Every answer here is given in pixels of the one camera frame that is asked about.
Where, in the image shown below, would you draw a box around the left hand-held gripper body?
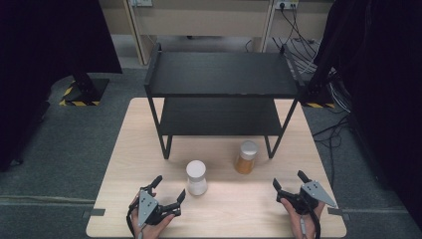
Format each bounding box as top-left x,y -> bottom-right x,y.
127,185 -> 183,229

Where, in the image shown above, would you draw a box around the left hand-held gripper cable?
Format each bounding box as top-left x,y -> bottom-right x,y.
125,197 -> 145,239

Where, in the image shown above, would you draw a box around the person's right hand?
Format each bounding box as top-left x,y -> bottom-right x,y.
280,197 -> 326,239

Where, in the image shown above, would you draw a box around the hand-held gripper cable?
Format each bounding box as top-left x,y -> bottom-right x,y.
125,197 -> 145,239
298,195 -> 322,239

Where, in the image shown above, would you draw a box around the black plugged power cables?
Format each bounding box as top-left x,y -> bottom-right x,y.
244,3 -> 320,75

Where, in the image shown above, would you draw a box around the black curtain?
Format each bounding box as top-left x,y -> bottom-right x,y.
313,0 -> 422,231
0,0 -> 123,172

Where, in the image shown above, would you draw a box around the person's left hand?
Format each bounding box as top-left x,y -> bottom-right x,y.
130,194 -> 176,239

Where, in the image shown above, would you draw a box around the grey tape piece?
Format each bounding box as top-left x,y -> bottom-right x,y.
82,207 -> 106,219
326,206 -> 350,222

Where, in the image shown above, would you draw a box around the jar of white powder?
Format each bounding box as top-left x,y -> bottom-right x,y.
185,159 -> 209,197

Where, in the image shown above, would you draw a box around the white cable bundle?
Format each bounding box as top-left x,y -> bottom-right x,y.
326,68 -> 352,115

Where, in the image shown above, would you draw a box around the jar of orange powder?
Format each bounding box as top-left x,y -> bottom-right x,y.
233,139 -> 260,175

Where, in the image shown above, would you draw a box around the stand base with hazard tape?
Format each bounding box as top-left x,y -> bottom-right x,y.
58,73 -> 110,108
299,78 -> 336,110

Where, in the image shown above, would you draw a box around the right hand-held gripper cable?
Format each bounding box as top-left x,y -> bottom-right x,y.
298,195 -> 322,239

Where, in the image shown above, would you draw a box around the black two-tier shelf rack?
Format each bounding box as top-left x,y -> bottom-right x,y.
143,42 -> 305,160

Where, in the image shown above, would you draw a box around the black floor cable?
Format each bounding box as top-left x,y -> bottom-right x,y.
312,114 -> 351,189

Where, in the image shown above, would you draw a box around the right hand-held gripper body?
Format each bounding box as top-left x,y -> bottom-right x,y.
277,179 -> 338,215

